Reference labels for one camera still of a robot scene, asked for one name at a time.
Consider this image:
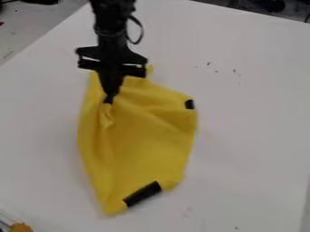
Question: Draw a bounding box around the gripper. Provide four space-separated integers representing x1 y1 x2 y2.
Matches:
73 34 150 104

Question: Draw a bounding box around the yellow toy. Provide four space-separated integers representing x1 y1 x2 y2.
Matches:
8 221 35 232

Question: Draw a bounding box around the yellow cloth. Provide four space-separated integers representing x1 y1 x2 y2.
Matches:
76 63 200 218

